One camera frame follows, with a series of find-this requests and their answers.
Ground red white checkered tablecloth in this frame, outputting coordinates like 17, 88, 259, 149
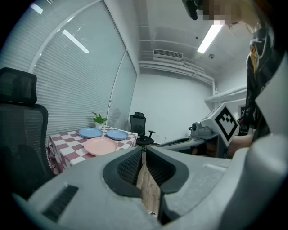
46, 125, 138, 175

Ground ceiling light panel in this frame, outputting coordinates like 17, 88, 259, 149
197, 24, 224, 54

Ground black mesh office chair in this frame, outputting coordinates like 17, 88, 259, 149
129, 111, 157, 146
0, 66, 56, 200

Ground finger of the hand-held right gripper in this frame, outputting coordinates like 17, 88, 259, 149
157, 137, 204, 151

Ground white air conditioner vent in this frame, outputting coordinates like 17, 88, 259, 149
153, 49, 184, 62

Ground white ceiling pipes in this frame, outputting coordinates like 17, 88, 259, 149
138, 59, 217, 86

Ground big pink plate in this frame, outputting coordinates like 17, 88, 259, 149
83, 137, 119, 157

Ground black head-mounted camera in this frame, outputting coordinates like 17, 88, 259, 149
181, 0, 204, 21

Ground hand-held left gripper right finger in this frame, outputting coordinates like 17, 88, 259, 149
145, 146, 234, 226

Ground green potted plant white pot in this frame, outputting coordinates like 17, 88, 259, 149
91, 111, 108, 130

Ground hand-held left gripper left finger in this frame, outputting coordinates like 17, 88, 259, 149
26, 147, 162, 230

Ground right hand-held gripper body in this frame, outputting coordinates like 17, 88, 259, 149
188, 102, 239, 159

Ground white window blinds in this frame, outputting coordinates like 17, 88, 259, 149
0, 0, 138, 158

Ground big blue plate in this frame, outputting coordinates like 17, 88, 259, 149
106, 130, 129, 141
78, 128, 104, 139

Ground person's right forearm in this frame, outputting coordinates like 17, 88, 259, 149
227, 134, 256, 159

